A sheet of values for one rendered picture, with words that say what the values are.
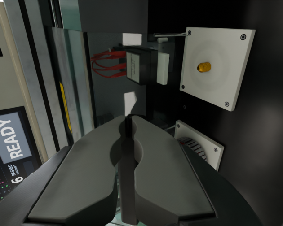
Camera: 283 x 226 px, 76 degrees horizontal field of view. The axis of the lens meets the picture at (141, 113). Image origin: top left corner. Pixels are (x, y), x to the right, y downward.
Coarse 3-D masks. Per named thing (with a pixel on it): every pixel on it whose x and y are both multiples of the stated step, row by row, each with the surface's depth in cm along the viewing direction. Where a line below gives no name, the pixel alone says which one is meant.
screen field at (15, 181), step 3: (15, 177) 39; (18, 177) 39; (21, 177) 40; (12, 180) 39; (15, 180) 39; (18, 180) 40; (21, 180) 40; (12, 183) 39; (15, 183) 40; (18, 183) 40; (15, 186) 40
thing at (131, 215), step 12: (132, 144) 13; (132, 156) 14; (120, 168) 15; (132, 168) 15; (120, 180) 16; (132, 180) 15; (120, 192) 16; (132, 192) 16; (120, 204) 17; (132, 204) 17; (132, 216) 17
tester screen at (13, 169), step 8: (24, 128) 36; (32, 152) 39; (0, 160) 36; (24, 160) 39; (32, 160) 40; (0, 168) 37; (8, 168) 37; (16, 168) 38; (24, 168) 39; (0, 176) 37; (8, 176) 38; (16, 176) 39; (24, 176) 40; (0, 184) 38; (8, 184) 39; (0, 192) 39; (8, 192) 39
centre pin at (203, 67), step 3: (201, 63) 37; (204, 63) 37; (207, 63) 38; (198, 66) 37; (201, 66) 37; (204, 66) 37; (207, 66) 37; (210, 66) 38; (198, 69) 37; (201, 69) 37; (204, 69) 37; (207, 69) 38; (210, 69) 38; (201, 72) 38
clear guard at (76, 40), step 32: (64, 32) 20; (96, 32) 14; (64, 64) 24; (96, 64) 15; (128, 64) 14; (160, 64) 14; (96, 96) 16; (128, 96) 16; (160, 96) 15; (128, 224) 24
